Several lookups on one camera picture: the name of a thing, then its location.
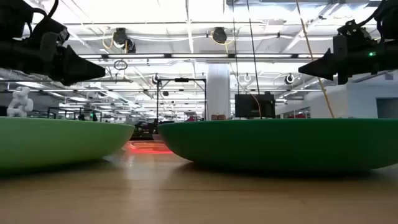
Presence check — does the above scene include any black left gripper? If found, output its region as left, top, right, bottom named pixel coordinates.
left=0, top=32, right=106, bottom=87

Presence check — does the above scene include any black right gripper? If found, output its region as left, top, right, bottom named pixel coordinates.
left=298, top=34, right=398, bottom=85

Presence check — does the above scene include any light green plastic plate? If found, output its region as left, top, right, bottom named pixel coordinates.
left=0, top=116, right=136, bottom=172

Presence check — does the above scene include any dark green plastic plate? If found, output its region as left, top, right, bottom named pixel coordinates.
left=157, top=118, right=398, bottom=172

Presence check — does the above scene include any orange translucent plastic plate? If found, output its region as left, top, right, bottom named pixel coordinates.
left=126, top=141, right=174, bottom=155

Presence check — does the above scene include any grey door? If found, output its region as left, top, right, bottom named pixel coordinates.
left=376, top=98, right=398, bottom=119

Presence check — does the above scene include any black monitor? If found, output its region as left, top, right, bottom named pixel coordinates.
left=234, top=91, right=276, bottom=119

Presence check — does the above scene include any white round column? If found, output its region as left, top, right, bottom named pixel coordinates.
left=206, top=63, right=231, bottom=121

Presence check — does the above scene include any yellow hanging cable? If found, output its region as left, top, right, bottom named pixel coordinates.
left=295, top=0, right=336, bottom=119

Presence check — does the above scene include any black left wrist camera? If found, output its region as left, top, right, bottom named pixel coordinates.
left=32, top=17, right=70, bottom=44

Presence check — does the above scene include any black hanging cable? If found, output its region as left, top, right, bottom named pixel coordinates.
left=231, top=0, right=240, bottom=94
left=247, top=0, right=261, bottom=94

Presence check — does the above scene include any black metal frame rig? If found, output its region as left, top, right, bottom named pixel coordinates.
left=156, top=77, right=207, bottom=122

